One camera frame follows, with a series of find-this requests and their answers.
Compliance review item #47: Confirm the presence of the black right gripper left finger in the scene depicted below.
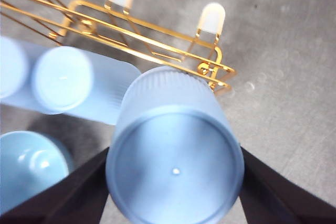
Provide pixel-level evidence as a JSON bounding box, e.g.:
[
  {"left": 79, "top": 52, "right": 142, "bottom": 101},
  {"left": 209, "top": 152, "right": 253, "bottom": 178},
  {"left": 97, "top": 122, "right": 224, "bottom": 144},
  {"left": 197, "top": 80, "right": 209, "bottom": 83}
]
[{"left": 0, "top": 147, "right": 111, "bottom": 224}]

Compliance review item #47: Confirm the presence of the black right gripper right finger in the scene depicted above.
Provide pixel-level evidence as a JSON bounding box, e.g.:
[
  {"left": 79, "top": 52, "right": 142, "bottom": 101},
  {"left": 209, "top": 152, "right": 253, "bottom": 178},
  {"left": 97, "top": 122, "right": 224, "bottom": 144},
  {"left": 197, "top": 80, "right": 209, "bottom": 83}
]
[{"left": 238, "top": 147, "right": 336, "bottom": 224}]

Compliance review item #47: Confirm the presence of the light blue ribbed cup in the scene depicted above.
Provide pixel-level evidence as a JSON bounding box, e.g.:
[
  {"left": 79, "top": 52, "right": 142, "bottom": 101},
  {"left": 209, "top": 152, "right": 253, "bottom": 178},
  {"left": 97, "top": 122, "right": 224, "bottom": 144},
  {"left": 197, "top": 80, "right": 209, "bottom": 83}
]
[
  {"left": 0, "top": 36, "right": 61, "bottom": 116},
  {"left": 104, "top": 66, "right": 246, "bottom": 224},
  {"left": 30, "top": 46, "right": 143, "bottom": 126}
]

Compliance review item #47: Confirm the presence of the light blue bowl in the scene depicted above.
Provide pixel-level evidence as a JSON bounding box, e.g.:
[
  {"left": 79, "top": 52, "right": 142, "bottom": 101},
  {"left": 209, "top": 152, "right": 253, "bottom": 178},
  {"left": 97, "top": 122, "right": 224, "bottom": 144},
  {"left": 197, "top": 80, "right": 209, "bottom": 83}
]
[{"left": 0, "top": 130, "right": 76, "bottom": 215}]

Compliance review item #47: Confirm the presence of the gold wire cup rack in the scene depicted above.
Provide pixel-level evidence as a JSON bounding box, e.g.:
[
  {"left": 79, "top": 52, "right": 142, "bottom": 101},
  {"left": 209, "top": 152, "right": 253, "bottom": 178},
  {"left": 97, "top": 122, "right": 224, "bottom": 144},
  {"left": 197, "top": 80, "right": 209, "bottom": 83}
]
[{"left": 0, "top": 0, "right": 236, "bottom": 97}]

